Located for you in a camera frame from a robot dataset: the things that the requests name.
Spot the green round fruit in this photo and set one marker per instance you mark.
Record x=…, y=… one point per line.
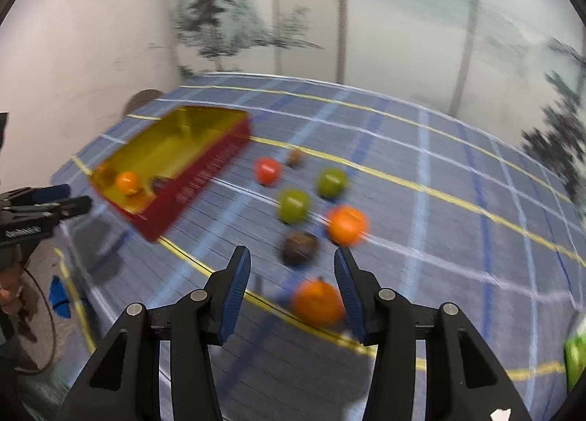
x=332, y=183
x=293, y=206

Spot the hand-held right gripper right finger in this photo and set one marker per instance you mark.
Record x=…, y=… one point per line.
x=350, y=302

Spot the blue plaid tablecloth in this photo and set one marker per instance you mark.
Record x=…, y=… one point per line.
x=458, y=242

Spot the small brown fruit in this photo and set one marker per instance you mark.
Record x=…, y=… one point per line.
x=295, y=158

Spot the landscape painted backdrop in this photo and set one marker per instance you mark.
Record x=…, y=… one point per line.
x=389, y=13

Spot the bright green bag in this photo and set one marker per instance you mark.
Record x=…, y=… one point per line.
x=576, y=357

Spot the dark brown round fruit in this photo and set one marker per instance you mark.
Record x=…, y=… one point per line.
x=300, y=248

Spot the blue floor marker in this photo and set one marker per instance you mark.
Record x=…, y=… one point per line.
x=57, y=295

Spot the orange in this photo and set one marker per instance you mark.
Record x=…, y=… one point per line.
x=318, y=302
x=127, y=183
x=348, y=224

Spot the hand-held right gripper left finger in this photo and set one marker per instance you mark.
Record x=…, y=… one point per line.
x=236, y=302

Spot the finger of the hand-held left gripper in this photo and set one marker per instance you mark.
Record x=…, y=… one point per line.
x=32, y=194
x=73, y=207

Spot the round brown board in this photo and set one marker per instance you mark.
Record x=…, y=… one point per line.
x=144, y=98

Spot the dark brown mushroom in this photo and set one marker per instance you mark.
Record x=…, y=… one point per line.
x=160, y=183

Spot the red round fruit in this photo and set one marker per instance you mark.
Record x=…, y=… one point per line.
x=268, y=170

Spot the white paper scrap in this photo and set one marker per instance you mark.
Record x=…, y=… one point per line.
x=501, y=414

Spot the person's left hand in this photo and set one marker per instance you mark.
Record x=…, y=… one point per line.
x=5, y=295

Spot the yellow transparent tray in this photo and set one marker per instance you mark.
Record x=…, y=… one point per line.
x=183, y=146

